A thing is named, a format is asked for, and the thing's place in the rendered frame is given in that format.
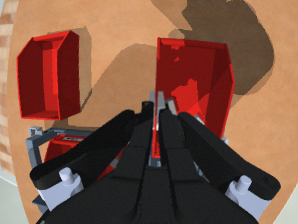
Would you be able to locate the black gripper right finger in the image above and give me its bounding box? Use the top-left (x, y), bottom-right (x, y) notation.
top-left (156, 91), bottom-right (281, 224)

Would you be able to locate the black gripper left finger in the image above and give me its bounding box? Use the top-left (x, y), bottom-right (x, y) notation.
top-left (29, 91), bottom-right (155, 224)

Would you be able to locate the grey steel disc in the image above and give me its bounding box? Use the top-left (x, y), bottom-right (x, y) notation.
top-left (110, 157), bottom-right (119, 168)

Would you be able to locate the grey metal block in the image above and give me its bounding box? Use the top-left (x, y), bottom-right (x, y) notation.
top-left (165, 98), bottom-right (177, 115)
top-left (194, 114), bottom-right (204, 124)

